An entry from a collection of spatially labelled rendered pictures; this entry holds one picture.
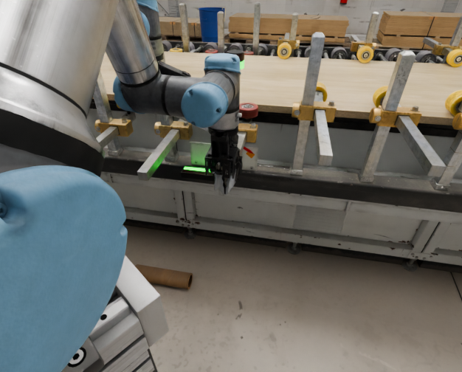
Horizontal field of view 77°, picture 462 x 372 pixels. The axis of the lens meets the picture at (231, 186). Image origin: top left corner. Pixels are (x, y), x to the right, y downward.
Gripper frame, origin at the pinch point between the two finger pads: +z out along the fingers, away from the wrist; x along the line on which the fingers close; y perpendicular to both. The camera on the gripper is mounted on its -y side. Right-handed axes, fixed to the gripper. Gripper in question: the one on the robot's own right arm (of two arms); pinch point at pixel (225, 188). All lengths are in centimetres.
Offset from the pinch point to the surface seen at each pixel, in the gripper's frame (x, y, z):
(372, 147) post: 44, -30, -2
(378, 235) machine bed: 70, -56, 61
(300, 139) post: 20.3, -29.8, -2.4
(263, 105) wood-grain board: 5.7, -45.6, -8.0
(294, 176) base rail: 20.2, -28.6, 12.1
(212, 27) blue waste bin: -149, -581, 37
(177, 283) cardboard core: -29, -18, 76
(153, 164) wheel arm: -23.5, -5.0, -2.2
